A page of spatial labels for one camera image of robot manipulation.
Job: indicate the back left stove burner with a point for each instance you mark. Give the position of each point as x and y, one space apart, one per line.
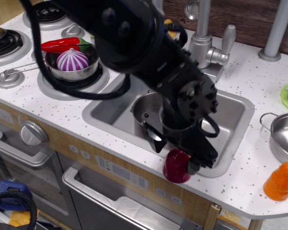
50 16

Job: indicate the front left stove burner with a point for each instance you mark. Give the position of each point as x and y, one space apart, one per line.
13 46

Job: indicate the green plate at right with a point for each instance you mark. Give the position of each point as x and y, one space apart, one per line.
284 96

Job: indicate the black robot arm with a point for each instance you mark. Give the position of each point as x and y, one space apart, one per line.
131 38

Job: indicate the blue clamp tool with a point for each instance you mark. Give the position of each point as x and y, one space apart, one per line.
11 203

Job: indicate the silver oven dial knob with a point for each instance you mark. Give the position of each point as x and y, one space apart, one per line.
32 134

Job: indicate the yellow corn toy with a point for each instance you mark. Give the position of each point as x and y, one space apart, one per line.
167 23

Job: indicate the silver toy faucet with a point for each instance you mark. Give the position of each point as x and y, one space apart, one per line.
210 59

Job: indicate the yellow cloth on floor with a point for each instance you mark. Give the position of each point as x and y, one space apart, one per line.
19 218

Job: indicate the silver stove knob back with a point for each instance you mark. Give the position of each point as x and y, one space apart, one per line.
73 31

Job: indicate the steel pot in sink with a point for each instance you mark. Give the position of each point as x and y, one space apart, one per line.
146 107

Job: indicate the silver stove knob middle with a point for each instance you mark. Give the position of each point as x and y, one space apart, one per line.
33 56

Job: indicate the orange carrot toy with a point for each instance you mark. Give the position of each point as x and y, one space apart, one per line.
276 186

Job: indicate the grey metal sink basin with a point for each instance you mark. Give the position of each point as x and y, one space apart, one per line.
233 116

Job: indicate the steel pot at right edge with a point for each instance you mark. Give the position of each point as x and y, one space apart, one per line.
278 135

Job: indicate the small steel saucepan on burner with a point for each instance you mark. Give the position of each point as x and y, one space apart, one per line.
71 76

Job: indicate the dark red sweet potato toy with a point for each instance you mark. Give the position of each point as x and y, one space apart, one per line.
175 166

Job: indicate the red chili pepper toy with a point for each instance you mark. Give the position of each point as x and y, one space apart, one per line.
65 44

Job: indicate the stove burner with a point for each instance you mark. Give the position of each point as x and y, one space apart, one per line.
50 16
13 46
95 87

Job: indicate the silver stove knob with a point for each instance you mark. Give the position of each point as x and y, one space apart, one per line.
73 31
33 56
11 78

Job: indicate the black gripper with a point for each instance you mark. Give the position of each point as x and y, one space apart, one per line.
191 140

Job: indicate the purple striped onion toy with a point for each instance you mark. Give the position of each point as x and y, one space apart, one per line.
72 60

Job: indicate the toy oven door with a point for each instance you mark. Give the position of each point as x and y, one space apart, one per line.
40 170

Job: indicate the grey vertical post right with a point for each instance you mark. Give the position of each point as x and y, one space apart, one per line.
271 51

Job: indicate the toy dishwasher door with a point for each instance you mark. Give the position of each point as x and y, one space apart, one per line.
103 204

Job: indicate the front right stove burner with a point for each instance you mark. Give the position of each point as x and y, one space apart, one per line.
95 87

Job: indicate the silver stove knob front left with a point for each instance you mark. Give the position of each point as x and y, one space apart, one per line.
11 78

